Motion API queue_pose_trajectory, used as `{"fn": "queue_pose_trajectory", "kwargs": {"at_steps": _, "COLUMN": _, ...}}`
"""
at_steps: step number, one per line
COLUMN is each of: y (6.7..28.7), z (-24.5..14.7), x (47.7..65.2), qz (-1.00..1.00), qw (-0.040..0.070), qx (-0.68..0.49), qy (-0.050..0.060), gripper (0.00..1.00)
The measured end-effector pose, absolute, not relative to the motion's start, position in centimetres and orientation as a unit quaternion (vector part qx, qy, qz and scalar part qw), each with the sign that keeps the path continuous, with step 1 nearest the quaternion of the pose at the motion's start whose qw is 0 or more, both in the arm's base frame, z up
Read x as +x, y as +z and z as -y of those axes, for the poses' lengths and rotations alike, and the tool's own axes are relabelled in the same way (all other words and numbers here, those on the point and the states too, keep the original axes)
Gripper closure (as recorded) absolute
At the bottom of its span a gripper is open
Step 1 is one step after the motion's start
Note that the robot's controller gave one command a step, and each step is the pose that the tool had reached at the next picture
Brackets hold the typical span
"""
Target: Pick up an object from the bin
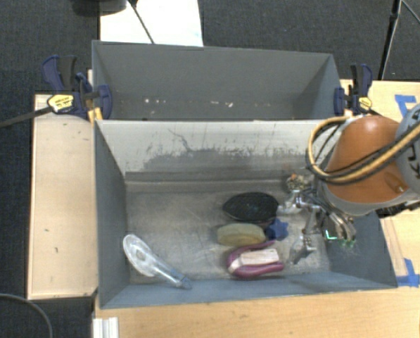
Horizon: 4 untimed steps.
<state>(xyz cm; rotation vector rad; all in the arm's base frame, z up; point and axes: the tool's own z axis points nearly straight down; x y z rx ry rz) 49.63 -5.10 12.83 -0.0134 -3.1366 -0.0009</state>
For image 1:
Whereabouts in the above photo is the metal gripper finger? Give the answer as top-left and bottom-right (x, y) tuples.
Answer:
(277, 189), (307, 215)
(288, 234), (318, 265)

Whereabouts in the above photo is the small brown and grey object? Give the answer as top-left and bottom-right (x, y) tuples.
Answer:
(286, 173), (314, 193)

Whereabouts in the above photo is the blue star-shaped toy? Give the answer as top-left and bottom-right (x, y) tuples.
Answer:
(265, 218), (289, 242)

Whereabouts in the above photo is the black oval dish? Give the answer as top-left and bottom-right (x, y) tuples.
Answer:
(222, 192), (280, 225)

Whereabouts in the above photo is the yellow sponge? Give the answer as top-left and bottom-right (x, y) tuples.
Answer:
(216, 223), (267, 248)

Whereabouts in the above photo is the grey metal bin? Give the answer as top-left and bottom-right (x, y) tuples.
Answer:
(91, 39), (399, 311)

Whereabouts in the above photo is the clear glass scoop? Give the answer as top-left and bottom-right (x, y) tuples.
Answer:
(122, 233), (193, 290)

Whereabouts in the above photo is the pale wood board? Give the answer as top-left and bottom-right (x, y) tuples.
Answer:
(26, 93), (100, 301)

